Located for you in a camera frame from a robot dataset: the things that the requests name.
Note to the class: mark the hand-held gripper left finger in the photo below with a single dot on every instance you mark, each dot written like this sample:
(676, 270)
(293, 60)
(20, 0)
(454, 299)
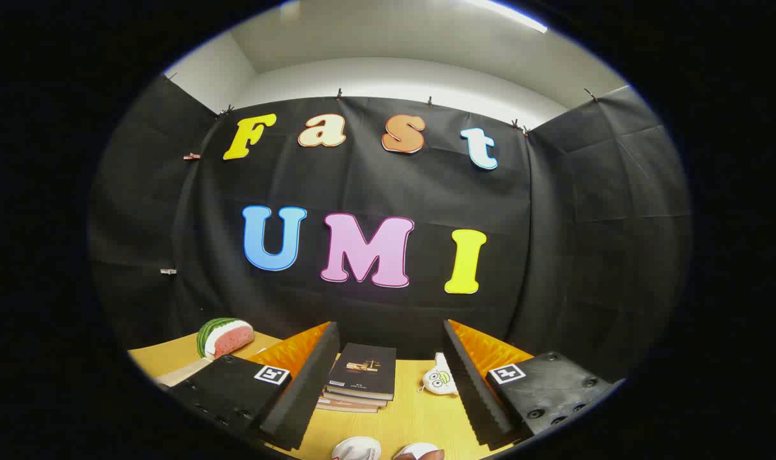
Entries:
(308, 396)

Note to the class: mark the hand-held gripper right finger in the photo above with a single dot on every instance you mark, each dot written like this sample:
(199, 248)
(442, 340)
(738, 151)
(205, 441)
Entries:
(477, 396)

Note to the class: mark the white canvas shoe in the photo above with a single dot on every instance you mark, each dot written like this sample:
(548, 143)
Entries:
(356, 449)
(417, 450)

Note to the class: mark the cream fabric storage box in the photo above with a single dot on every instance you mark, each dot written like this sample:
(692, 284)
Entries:
(183, 372)

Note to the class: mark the reddish brown cover book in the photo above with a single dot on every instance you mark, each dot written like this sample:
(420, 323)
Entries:
(343, 407)

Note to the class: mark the white cartoon plush toy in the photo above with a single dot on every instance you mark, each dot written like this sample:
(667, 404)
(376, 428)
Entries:
(440, 380)

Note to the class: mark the dark brown cover book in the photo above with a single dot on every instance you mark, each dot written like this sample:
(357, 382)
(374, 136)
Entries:
(349, 397)

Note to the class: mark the black cover book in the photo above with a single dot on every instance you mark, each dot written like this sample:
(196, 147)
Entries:
(365, 367)

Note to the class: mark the watermelon slice plush toy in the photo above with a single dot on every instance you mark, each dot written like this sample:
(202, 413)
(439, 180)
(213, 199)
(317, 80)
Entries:
(231, 338)

